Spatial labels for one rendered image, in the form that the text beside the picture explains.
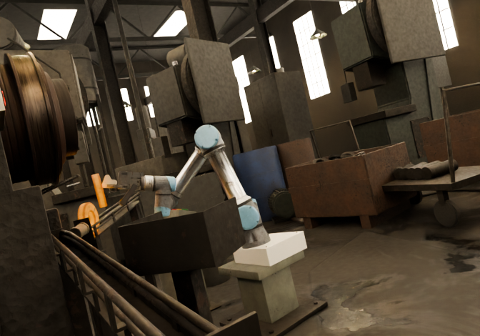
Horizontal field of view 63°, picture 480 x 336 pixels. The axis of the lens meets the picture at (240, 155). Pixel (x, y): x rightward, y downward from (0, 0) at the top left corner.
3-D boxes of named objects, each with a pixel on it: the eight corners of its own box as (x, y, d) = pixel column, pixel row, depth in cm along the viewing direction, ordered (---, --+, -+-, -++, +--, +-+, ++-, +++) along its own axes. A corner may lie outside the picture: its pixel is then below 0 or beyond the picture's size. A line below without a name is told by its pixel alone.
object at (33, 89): (43, 184, 115) (8, 29, 116) (32, 192, 155) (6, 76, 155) (67, 179, 119) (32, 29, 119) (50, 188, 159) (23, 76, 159)
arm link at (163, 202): (173, 214, 197) (174, 192, 197) (168, 217, 186) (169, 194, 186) (158, 213, 197) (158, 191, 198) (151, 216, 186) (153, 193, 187)
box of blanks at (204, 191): (156, 273, 346) (136, 188, 347) (110, 270, 402) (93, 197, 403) (234, 237, 422) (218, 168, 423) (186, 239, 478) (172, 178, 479)
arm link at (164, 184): (176, 194, 188) (176, 176, 189) (153, 193, 185) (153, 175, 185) (173, 192, 196) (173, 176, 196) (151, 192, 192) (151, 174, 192)
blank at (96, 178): (91, 176, 172) (98, 174, 173) (91, 174, 186) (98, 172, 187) (100, 209, 173) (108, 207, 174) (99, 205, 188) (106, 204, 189)
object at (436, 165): (533, 205, 284) (503, 76, 285) (473, 231, 259) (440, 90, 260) (408, 202, 394) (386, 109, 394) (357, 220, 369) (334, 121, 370)
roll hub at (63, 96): (68, 151, 129) (49, 68, 129) (57, 161, 153) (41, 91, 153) (86, 148, 132) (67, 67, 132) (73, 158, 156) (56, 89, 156)
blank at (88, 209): (89, 242, 186) (96, 241, 186) (74, 220, 176) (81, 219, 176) (95, 219, 198) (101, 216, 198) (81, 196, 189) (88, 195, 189)
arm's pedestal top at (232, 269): (263, 254, 223) (261, 247, 223) (305, 257, 198) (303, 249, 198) (218, 274, 203) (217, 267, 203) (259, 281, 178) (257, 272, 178)
